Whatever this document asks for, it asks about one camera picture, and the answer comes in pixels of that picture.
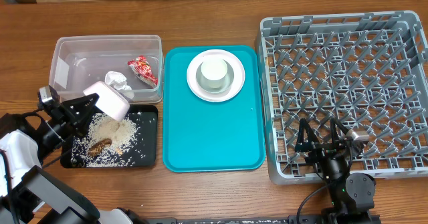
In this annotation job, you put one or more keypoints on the white tissue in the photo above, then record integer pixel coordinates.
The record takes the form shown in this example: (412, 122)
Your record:
(118, 81)

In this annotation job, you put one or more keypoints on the cream paper cup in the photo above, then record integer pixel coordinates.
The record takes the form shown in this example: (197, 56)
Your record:
(214, 69)

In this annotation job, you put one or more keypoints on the small pink bowl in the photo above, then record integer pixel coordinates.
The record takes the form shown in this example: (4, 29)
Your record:
(110, 101)

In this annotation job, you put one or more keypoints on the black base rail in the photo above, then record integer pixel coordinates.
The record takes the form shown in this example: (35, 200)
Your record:
(291, 219)

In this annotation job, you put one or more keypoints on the red snack wrapper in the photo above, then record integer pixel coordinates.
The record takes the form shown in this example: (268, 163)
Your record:
(142, 69)

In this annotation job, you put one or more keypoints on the brown food scrap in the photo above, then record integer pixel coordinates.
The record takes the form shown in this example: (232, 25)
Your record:
(97, 148)

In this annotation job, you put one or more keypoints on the rice pile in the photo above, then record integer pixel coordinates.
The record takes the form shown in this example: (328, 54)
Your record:
(113, 132)

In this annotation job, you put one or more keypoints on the white plate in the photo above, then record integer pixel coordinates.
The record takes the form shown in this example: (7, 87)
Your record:
(235, 63)

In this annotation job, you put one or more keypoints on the teal tray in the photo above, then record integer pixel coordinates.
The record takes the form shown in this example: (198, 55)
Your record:
(206, 136)

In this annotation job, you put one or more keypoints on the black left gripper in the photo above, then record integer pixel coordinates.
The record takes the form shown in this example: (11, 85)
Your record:
(80, 128)

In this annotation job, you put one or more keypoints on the grey dish rack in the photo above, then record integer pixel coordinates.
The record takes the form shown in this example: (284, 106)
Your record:
(365, 69)

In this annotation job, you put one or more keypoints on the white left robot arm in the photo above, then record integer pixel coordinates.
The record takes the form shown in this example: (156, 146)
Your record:
(27, 139)

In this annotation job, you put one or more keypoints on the black tray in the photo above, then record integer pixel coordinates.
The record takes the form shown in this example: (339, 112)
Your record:
(147, 140)

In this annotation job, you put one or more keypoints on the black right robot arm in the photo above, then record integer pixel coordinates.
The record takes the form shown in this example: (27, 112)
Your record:
(352, 194)

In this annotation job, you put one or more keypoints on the clear plastic bin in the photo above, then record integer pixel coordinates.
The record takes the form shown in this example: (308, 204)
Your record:
(78, 62)

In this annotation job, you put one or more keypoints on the white bowl under cup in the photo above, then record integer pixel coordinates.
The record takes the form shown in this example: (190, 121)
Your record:
(225, 85)

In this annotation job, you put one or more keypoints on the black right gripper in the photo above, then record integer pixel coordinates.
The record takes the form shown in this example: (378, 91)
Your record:
(320, 148)

